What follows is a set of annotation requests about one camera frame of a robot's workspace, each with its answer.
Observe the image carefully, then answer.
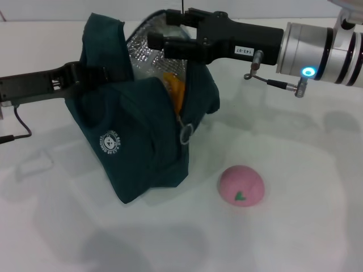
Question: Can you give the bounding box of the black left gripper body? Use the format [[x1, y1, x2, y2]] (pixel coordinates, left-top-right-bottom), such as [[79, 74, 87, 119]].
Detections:
[[0, 61, 83, 107]]

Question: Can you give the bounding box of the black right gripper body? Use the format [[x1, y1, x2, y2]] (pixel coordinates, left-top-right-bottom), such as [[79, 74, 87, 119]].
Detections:
[[197, 10, 285, 66]]

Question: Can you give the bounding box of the yellow banana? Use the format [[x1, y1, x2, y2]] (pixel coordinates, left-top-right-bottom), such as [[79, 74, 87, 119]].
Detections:
[[163, 72, 187, 117]]

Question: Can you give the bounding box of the dark teal insulated lunch bag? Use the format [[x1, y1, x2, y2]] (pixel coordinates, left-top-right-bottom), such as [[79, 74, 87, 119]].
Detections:
[[64, 8, 221, 204]]

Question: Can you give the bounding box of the pink peach toy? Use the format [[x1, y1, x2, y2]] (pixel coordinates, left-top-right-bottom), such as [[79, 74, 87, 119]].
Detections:
[[217, 165, 267, 207]]

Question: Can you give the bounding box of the grey right gripper cable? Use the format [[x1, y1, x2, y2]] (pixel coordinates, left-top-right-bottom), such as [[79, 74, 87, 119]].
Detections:
[[244, 50, 310, 99]]

